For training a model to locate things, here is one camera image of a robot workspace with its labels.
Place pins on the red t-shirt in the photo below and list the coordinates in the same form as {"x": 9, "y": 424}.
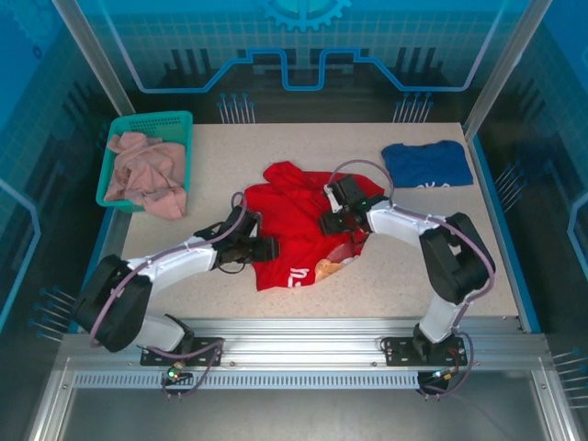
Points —
{"x": 285, "y": 216}

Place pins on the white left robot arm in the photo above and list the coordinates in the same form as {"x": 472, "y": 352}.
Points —
{"x": 184, "y": 259}

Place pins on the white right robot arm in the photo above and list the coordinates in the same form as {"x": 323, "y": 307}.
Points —
{"x": 404, "y": 225}

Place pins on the folded blue t-shirt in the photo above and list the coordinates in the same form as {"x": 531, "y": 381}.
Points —
{"x": 427, "y": 163}

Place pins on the crumpled pink cloth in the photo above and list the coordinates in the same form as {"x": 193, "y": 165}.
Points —
{"x": 142, "y": 170}

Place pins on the blue table edge strip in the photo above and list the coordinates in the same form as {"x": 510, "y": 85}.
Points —
{"x": 500, "y": 229}

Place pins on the small LED connector board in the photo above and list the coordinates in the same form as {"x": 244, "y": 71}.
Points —
{"x": 441, "y": 375}
{"x": 173, "y": 374}

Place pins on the green plastic basket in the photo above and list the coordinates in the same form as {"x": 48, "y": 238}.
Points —
{"x": 151, "y": 120}

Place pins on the aluminium rail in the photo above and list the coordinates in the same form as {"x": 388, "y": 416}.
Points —
{"x": 298, "y": 340}

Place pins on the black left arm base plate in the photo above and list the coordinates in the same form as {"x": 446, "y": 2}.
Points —
{"x": 158, "y": 359}

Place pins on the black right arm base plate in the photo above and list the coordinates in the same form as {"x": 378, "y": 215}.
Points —
{"x": 397, "y": 353}

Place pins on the aluminium frame post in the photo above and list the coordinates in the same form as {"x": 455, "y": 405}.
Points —
{"x": 503, "y": 69}
{"x": 92, "y": 50}

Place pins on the aluminium frame bar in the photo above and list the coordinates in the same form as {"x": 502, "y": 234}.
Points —
{"x": 48, "y": 409}
{"x": 551, "y": 409}

